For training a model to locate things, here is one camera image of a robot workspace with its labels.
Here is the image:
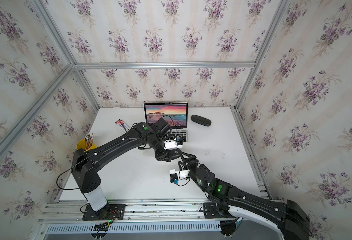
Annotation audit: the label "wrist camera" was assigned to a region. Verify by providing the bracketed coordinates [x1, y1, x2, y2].
[169, 170, 190, 185]
[164, 137, 184, 150]

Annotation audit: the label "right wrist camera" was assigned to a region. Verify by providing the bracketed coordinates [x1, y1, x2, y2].
[169, 170, 190, 185]

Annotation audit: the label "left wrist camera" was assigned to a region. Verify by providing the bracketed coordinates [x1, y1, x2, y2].
[164, 137, 184, 150]

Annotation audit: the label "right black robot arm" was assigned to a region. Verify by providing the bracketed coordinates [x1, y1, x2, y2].
[180, 152, 313, 240]

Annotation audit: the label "yellow pencil cup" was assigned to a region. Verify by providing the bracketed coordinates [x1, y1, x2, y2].
[76, 139, 97, 151]

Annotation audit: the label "black oblong case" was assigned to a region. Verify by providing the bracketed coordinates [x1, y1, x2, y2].
[191, 115, 212, 127]

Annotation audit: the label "white blue pencil box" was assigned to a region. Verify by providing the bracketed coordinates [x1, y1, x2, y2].
[115, 119, 130, 133]

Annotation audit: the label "silver open laptop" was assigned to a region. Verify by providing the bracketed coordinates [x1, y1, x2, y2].
[144, 103, 189, 143]

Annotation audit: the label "pencils in cup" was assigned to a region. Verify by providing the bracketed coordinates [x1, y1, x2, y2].
[85, 134, 94, 151]

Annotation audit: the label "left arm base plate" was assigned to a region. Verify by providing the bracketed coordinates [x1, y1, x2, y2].
[82, 204, 126, 221]

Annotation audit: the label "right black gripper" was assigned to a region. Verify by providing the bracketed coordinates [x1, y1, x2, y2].
[177, 151, 209, 194]

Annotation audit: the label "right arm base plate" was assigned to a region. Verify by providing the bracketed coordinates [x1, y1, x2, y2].
[200, 202, 241, 219]

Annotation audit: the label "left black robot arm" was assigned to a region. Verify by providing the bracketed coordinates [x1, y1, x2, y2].
[65, 118, 184, 212]

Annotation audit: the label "aluminium mounting rail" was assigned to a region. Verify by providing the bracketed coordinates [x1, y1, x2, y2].
[38, 199, 209, 224]

